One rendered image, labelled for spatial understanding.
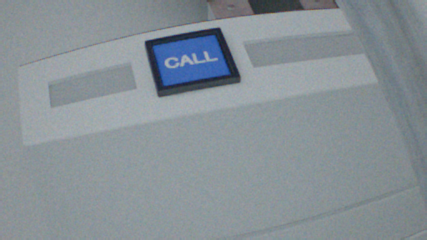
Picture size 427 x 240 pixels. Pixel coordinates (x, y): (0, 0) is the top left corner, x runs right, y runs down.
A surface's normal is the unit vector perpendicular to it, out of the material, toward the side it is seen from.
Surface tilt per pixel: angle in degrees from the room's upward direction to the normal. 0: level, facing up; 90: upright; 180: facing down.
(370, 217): 90
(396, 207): 90
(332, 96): 90
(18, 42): 0
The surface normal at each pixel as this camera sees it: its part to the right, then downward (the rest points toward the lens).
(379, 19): -0.59, 0.40
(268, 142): 0.23, 0.68
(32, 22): -0.02, -0.72
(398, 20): -0.37, 0.31
